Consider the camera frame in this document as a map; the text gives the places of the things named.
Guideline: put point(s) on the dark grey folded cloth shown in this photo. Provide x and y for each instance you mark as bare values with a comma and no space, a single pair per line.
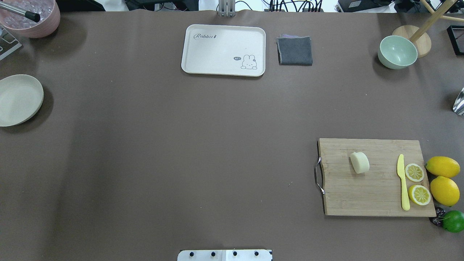
295,50

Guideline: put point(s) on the lemon half slice lower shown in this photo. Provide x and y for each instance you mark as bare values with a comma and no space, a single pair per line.
419,195

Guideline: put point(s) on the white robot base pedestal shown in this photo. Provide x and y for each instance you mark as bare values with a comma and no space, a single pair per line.
226,255

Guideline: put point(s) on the lemon half slice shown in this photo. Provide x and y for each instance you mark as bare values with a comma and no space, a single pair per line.
414,172
419,195

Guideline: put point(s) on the lemon half slice upper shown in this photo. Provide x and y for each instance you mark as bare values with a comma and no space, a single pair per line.
414,172

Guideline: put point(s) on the wooden cutting board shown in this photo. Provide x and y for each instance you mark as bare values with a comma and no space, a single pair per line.
374,193

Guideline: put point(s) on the metal muddler black tip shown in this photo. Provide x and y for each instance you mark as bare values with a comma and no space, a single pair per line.
21,12

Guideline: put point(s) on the cream round plate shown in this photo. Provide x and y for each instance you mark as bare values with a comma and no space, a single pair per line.
21,96

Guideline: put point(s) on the pink bowl with ice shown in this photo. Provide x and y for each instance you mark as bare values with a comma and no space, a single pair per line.
48,11

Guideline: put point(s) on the green lime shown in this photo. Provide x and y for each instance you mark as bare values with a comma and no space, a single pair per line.
453,221

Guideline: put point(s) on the mint green bowl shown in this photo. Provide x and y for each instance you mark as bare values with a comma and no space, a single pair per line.
396,52

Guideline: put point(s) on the black metal tray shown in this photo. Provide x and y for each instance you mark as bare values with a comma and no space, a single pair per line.
456,36

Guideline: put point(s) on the yellow plastic knife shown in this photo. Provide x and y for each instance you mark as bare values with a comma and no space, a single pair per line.
400,169

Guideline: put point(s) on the whole lemon far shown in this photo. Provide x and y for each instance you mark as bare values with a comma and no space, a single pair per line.
443,166

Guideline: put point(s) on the aluminium frame post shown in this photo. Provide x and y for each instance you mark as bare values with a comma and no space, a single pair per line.
226,8

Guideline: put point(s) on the cream rectangular rabbit tray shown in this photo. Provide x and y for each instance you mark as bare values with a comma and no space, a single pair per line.
224,50

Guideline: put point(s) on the wooden mug tree stand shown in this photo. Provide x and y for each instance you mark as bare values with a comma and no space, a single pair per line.
418,36

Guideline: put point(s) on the metal scoop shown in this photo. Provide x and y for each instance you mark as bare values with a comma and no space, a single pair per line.
458,107

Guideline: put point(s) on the white cup rack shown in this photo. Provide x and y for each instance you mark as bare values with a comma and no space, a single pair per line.
8,43

